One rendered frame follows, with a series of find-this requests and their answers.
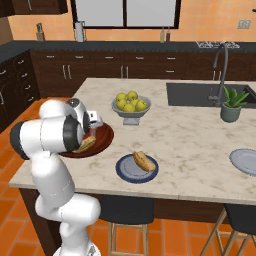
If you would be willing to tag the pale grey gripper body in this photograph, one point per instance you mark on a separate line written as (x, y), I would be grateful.
(96, 124)

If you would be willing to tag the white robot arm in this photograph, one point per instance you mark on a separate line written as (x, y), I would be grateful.
(50, 173)

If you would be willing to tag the red-brown wooden bowl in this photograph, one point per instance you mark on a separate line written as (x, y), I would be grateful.
(101, 136)

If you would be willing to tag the toasted bun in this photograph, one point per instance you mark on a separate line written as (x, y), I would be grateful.
(145, 162)
(86, 144)

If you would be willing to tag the grey fruit bowl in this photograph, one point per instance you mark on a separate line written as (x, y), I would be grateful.
(131, 117)

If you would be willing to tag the blue-rimmed grey plate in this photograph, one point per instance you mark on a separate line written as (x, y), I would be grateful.
(246, 161)
(128, 170)

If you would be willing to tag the yellow fruit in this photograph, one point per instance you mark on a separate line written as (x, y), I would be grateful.
(120, 97)
(120, 104)
(134, 101)
(132, 95)
(141, 105)
(129, 108)

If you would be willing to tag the dark cupboard run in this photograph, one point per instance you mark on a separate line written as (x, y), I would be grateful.
(140, 66)

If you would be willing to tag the dark drawer run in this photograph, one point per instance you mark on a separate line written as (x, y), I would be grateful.
(16, 83)

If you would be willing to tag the black-seat wooden stool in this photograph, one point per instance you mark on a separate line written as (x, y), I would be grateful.
(127, 210)
(241, 220)

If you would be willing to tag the dark sink basin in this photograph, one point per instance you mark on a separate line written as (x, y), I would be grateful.
(190, 94)

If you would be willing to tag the knife block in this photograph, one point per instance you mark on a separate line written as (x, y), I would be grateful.
(40, 33)

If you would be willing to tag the pale bottle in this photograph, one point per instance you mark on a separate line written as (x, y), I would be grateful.
(162, 36)

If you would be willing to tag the dark bottle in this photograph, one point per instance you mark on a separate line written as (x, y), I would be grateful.
(168, 35)

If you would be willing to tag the black-framed window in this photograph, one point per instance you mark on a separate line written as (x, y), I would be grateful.
(126, 13)

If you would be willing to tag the dark wooden kitchen island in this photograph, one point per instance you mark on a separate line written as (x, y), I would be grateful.
(186, 210)

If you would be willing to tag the green plant in grey pot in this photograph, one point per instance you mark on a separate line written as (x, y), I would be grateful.
(230, 108)

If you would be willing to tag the grey curved tap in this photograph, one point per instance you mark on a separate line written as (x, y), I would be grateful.
(222, 66)

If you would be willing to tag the hob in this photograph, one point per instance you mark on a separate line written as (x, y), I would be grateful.
(216, 45)

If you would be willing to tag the dark wall cupboard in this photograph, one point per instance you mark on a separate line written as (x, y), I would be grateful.
(36, 6)

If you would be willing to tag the grey wall socket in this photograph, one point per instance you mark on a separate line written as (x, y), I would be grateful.
(244, 24)

